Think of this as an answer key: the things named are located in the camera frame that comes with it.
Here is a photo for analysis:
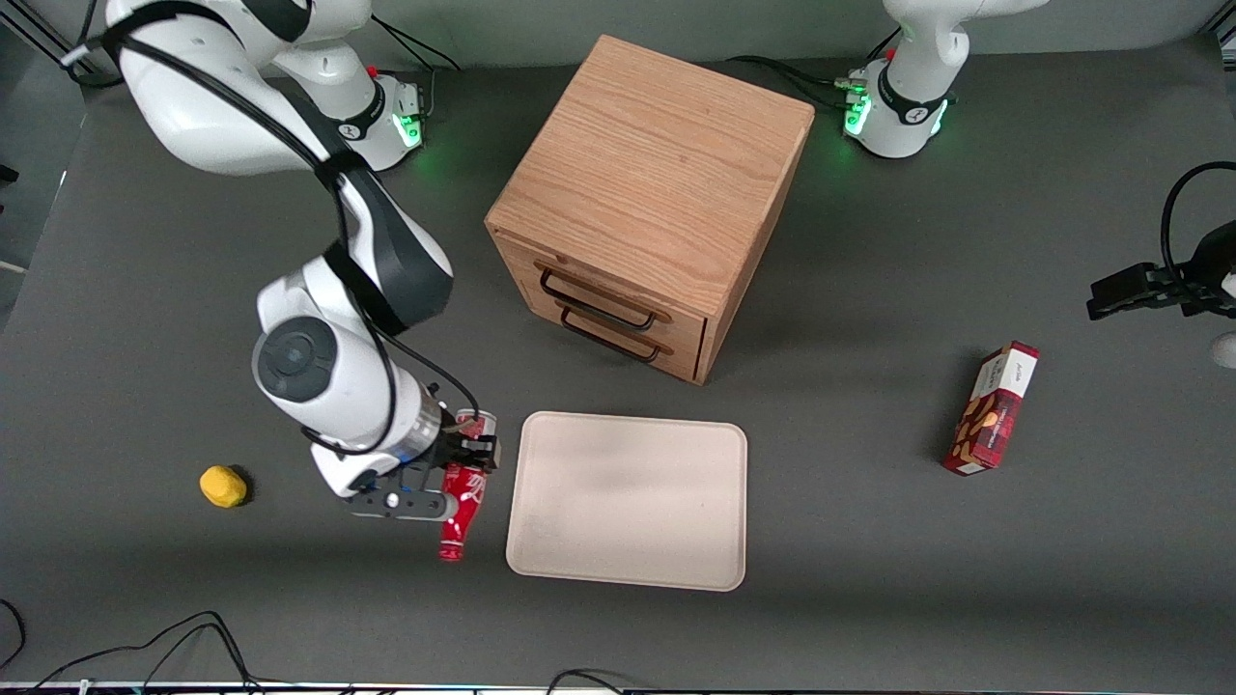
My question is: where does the black arm base cable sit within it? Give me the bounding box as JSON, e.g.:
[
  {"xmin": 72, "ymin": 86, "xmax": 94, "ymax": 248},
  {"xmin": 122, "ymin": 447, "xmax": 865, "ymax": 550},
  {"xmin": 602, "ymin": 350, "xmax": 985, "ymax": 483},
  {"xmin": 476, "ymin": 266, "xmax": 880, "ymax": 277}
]
[
  {"xmin": 367, "ymin": 17, "xmax": 464, "ymax": 119},
  {"xmin": 724, "ymin": 29, "xmax": 904, "ymax": 109}
]

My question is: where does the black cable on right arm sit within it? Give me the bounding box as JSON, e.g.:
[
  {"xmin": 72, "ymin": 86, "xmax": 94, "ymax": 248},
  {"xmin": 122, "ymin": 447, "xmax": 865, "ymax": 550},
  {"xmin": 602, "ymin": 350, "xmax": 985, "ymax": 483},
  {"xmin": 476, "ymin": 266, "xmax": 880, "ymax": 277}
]
[{"xmin": 60, "ymin": 0, "xmax": 482, "ymax": 457}]

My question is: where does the red snack box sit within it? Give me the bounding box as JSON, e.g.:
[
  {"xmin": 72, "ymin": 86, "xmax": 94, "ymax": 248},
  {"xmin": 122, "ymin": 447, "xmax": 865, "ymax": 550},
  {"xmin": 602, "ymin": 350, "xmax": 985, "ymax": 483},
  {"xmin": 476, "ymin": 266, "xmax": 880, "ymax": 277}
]
[{"xmin": 941, "ymin": 340, "xmax": 1042, "ymax": 477}]

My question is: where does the aluminium frame rail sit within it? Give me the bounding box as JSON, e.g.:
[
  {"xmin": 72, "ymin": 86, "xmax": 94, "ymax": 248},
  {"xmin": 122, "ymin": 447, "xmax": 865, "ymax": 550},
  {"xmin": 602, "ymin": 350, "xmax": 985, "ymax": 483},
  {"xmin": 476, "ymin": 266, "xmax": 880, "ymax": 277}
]
[{"xmin": 0, "ymin": 0, "xmax": 98, "ymax": 80}]

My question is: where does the yellow lemon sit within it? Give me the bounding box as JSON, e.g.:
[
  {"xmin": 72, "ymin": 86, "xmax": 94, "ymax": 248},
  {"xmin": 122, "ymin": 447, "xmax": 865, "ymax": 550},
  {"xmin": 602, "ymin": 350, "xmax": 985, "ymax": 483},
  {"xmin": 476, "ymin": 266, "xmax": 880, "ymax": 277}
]
[{"xmin": 199, "ymin": 464, "xmax": 249, "ymax": 510}]

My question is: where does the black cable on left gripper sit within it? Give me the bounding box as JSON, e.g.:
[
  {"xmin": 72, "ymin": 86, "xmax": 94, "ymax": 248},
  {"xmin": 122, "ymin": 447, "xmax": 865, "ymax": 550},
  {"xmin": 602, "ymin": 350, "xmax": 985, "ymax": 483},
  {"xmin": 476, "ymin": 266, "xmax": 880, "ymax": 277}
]
[{"xmin": 1161, "ymin": 161, "xmax": 1236, "ymax": 283}]

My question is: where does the black metal drawer handle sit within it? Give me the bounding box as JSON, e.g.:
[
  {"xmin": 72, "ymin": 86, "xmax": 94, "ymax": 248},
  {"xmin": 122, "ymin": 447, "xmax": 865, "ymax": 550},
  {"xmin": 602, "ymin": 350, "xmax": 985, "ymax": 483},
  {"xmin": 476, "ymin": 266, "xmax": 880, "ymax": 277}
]
[
  {"xmin": 538, "ymin": 267, "xmax": 660, "ymax": 332},
  {"xmin": 559, "ymin": 307, "xmax": 665, "ymax": 365}
]

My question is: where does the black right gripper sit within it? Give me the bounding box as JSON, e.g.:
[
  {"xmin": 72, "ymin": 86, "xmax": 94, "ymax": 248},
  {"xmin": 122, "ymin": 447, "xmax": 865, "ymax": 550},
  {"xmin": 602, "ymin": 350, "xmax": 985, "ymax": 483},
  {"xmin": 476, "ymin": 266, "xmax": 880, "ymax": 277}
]
[{"xmin": 423, "ymin": 405, "xmax": 502, "ymax": 474}]

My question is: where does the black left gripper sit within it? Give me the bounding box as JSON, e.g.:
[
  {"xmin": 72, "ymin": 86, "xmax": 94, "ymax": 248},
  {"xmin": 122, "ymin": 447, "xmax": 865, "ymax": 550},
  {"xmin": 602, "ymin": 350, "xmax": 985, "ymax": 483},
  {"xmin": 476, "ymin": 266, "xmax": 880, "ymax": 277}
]
[{"xmin": 1086, "ymin": 220, "xmax": 1236, "ymax": 322}]

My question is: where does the black right arm base cable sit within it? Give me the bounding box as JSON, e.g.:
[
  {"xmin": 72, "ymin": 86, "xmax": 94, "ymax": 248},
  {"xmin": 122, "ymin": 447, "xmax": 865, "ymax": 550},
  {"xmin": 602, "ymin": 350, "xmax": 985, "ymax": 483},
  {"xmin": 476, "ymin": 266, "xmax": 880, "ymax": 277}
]
[{"xmin": 367, "ymin": 17, "xmax": 464, "ymax": 119}]

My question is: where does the beige plastic tray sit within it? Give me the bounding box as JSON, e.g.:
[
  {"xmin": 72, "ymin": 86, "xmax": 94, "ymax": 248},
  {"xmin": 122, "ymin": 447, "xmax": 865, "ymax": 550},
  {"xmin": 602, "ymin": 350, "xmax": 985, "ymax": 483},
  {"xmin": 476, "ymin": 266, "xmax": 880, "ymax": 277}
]
[{"xmin": 505, "ymin": 410, "xmax": 749, "ymax": 593}]

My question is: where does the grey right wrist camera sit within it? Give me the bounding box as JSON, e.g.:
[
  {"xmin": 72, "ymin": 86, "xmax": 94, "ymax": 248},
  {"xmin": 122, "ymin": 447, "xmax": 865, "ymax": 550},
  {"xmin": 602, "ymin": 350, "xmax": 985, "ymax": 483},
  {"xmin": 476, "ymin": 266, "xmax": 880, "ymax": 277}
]
[{"xmin": 346, "ymin": 467, "xmax": 461, "ymax": 523}]

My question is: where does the wooden drawer cabinet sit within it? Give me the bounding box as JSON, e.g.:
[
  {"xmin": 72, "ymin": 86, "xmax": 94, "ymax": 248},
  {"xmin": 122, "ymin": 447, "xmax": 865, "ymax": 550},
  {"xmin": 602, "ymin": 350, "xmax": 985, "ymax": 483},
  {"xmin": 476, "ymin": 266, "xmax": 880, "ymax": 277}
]
[{"xmin": 484, "ymin": 34, "xmax": 817, "ymax": 387}]

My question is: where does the long black looped floor cable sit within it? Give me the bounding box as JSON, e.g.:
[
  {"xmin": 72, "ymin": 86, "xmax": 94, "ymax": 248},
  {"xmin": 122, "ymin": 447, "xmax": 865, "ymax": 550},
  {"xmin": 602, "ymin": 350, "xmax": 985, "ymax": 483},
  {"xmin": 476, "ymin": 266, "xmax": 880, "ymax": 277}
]
[{"xmin": 0, "ymin": 598, "xmax": 267, "ymax": 695}]

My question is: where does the short black floor cable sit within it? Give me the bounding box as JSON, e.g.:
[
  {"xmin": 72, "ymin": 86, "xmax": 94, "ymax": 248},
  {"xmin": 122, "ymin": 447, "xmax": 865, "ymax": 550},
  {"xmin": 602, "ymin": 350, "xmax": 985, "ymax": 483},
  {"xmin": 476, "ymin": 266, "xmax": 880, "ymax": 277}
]
[{"xmin": 546, "ymin": 668, "xmax": 633, "ymax": 695}]

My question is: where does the red coke bottle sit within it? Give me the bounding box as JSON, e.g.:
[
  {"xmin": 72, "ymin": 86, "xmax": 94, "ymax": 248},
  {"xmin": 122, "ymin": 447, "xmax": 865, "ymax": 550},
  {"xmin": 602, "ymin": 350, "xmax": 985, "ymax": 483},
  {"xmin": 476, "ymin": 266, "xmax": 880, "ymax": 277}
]
[{"xmin": 437, "ymin": 409, "xmax": 499, "ymax": 564}]

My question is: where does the black left arm base cable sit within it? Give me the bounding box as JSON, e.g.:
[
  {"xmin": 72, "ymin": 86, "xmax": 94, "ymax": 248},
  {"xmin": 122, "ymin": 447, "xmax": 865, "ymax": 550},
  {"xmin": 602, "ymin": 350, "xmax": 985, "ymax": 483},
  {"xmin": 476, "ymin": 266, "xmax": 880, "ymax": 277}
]
[{"xmin": 724, "ymin": 29, "xmax": 904, "ymax": 109}]

